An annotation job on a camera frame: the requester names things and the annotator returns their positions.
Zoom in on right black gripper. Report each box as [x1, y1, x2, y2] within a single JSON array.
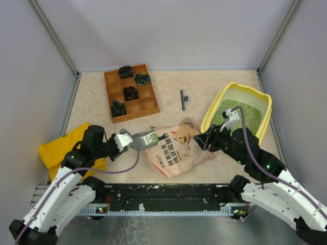
[[193, 121, 246, 165]]

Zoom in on pink cat litter bag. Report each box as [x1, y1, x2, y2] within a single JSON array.
[[141, 117, 217, 178]]

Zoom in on silver metal scoop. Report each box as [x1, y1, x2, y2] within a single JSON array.
[[131, 127, 158, 151]]

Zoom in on black bag sealing clip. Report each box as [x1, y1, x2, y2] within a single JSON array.
[[180, 89, 189, 111]]

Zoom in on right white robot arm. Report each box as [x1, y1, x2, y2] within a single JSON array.
[[193, 125, 326, 244]]

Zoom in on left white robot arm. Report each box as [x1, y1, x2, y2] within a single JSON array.
[[9, 126, 134, 244]]

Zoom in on green cat litter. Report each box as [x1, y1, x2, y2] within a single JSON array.
[[210, 99, 262, 135]]

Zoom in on yellow litter box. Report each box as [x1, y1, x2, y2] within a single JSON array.
[[201, 82, 272, 143]]

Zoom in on dark rolled item lower left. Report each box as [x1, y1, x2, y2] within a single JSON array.
[[110, 100, 127, 118]]

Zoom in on wooden compartment tray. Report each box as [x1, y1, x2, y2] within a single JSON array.
[[104, 64, 160, 124]]

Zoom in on black orange rolled item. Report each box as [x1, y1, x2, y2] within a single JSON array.
[[123, 86, 139, 101]]

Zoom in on yellow cloth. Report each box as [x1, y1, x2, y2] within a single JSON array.
[[38, 122, 90, 182]]

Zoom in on black green rolled item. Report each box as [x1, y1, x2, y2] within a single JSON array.
[[134, 73, 151, 87]]

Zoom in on black rolled item top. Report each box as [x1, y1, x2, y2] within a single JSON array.
[[118, 65, 134, 79]]

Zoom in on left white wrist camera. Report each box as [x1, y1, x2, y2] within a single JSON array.
[[114, 129, 133, 152]]

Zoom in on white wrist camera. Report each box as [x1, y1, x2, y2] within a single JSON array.
[[114, 129, 133, 152], [220, 108, 240, 132]]

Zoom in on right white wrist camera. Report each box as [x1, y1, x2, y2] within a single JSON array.
[[220, 108, 240, 132]]

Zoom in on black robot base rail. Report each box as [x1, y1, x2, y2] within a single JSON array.
[[91, 184, 250, 216]]

